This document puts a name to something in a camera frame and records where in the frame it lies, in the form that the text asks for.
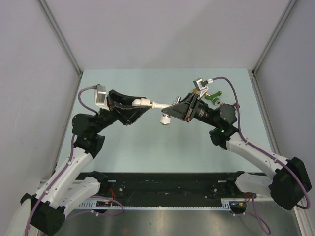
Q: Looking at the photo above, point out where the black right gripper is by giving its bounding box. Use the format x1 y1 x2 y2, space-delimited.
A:
162 92 220 127

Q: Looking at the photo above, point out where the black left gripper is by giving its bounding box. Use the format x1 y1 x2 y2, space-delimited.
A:
92 90 149 134

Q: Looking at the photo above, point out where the white elbow pipe fitting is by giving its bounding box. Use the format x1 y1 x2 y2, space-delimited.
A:
132 98 151 107

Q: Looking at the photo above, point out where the grey white water faucet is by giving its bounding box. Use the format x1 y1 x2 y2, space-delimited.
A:
149 96 182 125

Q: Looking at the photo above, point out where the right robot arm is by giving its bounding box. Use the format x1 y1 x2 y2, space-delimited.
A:
177 93 312 210

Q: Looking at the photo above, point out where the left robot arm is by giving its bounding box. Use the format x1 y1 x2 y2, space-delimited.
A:
20 84 171 236

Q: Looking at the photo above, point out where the green water faucet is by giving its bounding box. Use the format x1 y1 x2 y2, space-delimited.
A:
204 91 222 105

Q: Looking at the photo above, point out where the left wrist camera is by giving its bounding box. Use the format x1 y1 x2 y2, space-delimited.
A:
94 84 108 110

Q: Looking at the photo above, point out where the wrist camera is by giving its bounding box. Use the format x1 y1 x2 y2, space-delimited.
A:
94 84 108 110
193 78 213 98

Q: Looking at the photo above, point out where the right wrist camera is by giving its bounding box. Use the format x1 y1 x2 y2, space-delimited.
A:
193 78 213 98

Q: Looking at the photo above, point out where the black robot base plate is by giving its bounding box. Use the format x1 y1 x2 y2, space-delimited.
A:
73 172 249 207

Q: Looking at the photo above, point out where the white slotted cable duct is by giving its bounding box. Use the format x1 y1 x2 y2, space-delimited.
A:
71 198 247 211

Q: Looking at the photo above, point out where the aluminium frame post left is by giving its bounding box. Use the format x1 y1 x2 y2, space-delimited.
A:
36 0 83 78

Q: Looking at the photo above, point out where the aluminium frame post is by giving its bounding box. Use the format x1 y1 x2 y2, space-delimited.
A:
252 0 299 76
36 0 83 78

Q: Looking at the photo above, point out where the aluminium frame post right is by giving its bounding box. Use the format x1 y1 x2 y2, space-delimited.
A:
252 0 299 76

